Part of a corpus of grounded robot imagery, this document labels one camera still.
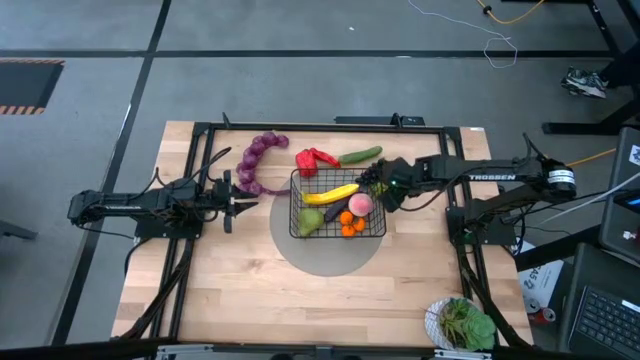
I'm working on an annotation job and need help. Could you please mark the yellow extension cord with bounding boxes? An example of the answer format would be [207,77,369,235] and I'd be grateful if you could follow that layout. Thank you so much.
[567,148,617,169]

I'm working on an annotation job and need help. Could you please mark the orange tangerine cluster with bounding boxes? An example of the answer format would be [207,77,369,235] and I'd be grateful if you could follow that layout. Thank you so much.
[338,210,367,238]

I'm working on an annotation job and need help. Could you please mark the green pear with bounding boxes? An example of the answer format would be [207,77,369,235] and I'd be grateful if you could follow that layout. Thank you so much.
[297,207,326,238]

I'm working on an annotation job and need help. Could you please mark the green cucumber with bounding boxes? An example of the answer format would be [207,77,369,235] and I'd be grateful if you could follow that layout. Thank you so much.
[338,145,384,166]

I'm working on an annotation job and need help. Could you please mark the white paper sign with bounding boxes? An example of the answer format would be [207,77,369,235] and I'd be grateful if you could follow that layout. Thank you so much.
[517,242,566,307]

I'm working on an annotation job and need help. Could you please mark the black wire basket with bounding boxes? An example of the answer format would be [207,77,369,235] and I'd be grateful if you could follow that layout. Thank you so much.
[288,167,388,240]

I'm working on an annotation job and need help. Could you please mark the black desk leg frame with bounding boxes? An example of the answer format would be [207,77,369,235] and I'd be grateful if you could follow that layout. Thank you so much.
[542,0,640,136]

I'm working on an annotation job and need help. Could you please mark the purple grape bunch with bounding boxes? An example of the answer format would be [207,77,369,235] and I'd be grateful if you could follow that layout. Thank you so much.
[235,131,291,199]

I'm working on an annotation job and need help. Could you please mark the person's leg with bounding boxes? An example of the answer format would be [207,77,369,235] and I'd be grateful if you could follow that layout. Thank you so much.
[599,42,640,89]

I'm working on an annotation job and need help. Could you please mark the potted green succulent plant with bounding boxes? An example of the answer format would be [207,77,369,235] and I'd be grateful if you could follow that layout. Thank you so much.
[423,296,498,352]

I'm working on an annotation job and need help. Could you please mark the grey device with sticker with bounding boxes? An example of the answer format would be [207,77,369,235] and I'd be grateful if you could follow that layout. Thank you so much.
[598,126,640,264]

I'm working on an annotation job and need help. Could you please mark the white floor cable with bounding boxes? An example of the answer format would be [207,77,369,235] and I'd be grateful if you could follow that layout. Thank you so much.
[407,0,519,70]

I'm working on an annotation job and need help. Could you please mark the round grey placemat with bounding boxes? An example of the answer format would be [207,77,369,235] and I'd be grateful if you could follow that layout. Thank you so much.
[269,175,385,278]

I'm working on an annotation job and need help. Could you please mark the yellow banana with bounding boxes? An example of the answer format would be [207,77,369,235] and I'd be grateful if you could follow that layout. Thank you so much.
[301,183,361,207]

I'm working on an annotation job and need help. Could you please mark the black hazard-striped floor mat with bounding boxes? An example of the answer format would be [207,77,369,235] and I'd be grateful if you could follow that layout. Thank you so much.
[0,58,66,116]

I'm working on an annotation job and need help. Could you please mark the person's shoe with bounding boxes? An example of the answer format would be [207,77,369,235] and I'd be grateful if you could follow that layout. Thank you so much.
[559,67,610,100]

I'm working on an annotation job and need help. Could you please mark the black crossbeam with silver brackets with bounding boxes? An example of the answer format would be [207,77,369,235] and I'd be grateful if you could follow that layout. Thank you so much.
[0,338,640,360]

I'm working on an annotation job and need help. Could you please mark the white cord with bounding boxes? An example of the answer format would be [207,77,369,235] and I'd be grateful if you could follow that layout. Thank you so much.
[537,171,640,227]

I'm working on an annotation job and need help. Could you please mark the pink peach with leaf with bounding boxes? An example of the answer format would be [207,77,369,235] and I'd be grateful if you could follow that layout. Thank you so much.
[347,192,376,218]

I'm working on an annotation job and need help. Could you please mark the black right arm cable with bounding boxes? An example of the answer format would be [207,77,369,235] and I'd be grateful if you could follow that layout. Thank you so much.
[399,167,474,213]

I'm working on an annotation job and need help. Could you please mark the red drink can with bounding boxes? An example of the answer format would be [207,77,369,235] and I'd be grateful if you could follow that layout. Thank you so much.
[533,306,558,326]

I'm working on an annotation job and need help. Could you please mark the black grape bunch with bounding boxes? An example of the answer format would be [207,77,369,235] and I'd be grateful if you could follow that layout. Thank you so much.
[354,158,386,186]

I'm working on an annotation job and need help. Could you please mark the black laptop keyboard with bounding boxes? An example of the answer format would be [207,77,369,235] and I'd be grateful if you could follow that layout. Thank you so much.
[559,243,640,360]

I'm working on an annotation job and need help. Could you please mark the dark purple eggplant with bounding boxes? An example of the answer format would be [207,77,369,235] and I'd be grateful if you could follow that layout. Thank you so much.
[323,197,351,224]

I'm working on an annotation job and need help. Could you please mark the black aluminium table frame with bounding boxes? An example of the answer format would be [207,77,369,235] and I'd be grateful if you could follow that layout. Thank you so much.
[119,112,534,351]

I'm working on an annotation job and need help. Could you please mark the black chair base leg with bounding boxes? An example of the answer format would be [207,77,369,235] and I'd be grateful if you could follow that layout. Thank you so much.
[0,219,39,241]

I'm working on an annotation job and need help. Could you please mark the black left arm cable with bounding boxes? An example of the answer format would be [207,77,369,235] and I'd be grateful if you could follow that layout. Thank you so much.
[192,145,234,185]

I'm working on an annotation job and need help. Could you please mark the yellow floor cable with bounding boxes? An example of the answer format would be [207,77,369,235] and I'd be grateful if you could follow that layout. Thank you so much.
[474,0,546,25]

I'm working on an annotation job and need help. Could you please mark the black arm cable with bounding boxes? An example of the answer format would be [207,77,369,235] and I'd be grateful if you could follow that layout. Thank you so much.
[399,167,474,213]
[192,145,234,185]

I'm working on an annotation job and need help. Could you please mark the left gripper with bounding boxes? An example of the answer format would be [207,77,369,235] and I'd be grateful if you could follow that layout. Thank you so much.
[212,169,260,235]

